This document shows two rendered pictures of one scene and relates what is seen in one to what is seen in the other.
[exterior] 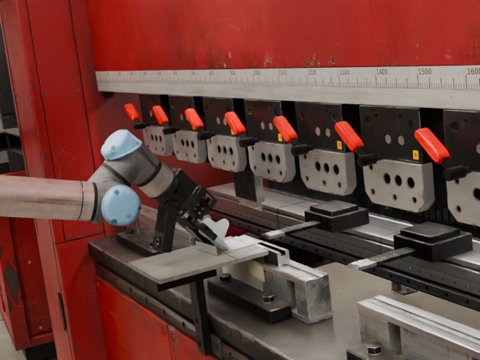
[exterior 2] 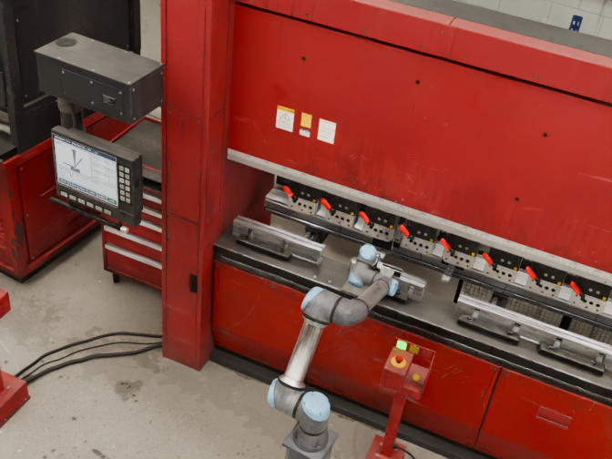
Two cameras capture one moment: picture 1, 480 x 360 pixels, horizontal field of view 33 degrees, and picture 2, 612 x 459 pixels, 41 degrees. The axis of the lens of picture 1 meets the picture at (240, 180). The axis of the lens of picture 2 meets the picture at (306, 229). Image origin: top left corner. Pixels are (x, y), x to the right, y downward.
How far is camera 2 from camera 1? 319 cm
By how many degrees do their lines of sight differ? 47
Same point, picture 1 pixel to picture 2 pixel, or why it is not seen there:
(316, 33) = (474, 217)
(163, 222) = not seen: hidden behind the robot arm
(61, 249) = (204, 253)
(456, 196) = (530, 284)
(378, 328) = (467, 309)
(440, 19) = (543, 239)
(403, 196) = (504, 278)
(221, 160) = (376, 234)
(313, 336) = (428, 309)
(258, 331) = (404, 310)
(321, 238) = not seen: hidden behind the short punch
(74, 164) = (214, 204)
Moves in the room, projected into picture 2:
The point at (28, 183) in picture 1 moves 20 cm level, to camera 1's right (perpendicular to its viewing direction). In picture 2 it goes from (377, 293) to (410, 278)
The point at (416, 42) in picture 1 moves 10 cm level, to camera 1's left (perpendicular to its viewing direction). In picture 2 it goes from (529, 239) to (515, 247)
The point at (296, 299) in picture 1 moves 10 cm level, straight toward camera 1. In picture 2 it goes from (413, 292) to (427, 304)
